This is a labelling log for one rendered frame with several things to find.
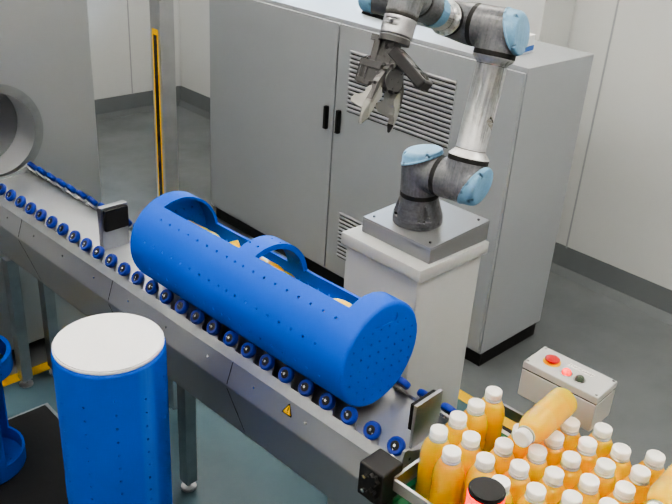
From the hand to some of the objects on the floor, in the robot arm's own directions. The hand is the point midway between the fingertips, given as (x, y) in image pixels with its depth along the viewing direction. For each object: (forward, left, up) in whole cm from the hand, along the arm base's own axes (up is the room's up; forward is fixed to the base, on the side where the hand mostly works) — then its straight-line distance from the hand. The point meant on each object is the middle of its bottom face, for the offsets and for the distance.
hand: (377, 127), depth 182 cm
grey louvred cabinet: (-192, -136, -172) cm, 291 cm away
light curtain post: (-38, -122, -164) cm, 208 cm away
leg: (-5, -180, -162) cm, 242 cm away
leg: (-6, -81, -163) cm, 182 cm away
